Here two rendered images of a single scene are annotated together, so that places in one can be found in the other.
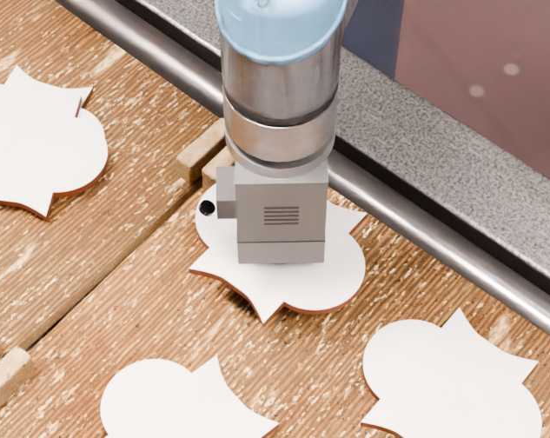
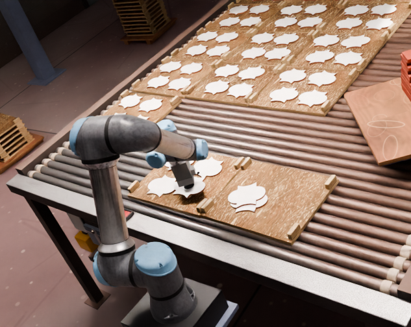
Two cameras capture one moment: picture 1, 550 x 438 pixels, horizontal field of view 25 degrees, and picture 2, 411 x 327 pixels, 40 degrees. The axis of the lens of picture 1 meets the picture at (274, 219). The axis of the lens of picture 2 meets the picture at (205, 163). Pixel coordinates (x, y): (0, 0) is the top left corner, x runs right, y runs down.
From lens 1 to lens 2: 239 cm
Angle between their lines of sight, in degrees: 88
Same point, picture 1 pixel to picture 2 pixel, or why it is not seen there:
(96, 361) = (224, 173)
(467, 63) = not seen: outside the picture
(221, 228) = (199, 183)
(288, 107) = not seen: hidden behind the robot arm
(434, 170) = (162, 226)
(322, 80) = not seen: hidden behind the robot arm
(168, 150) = (217, 207)
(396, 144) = (170, 228)
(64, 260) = (234, 185)
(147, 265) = (217, 189)
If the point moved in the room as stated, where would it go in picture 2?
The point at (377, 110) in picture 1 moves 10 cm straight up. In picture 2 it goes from (174, 233) to (165, 215)
